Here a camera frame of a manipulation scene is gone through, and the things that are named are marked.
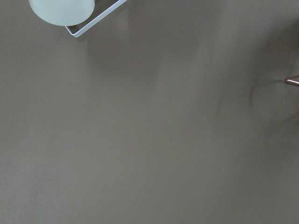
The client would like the white cup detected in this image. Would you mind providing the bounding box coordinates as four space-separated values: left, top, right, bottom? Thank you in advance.
29 0 95 26

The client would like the copper wire bottle basket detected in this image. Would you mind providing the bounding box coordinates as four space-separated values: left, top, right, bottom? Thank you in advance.
285 76 299 86

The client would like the white wire cup rack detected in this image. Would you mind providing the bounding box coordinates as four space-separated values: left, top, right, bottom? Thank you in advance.
65 0 126 38

